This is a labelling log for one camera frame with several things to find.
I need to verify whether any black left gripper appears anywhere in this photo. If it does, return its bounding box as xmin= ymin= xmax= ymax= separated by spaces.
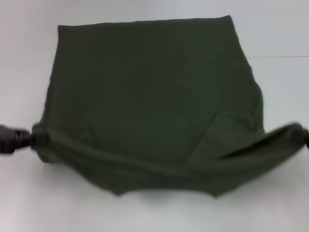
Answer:
xmin=0 ymin=124 xmax=33 ymax=154

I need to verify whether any dark green shirt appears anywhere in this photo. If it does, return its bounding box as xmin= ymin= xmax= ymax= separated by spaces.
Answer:
xmin=30 ymin=14 xmax=309 ymax=200

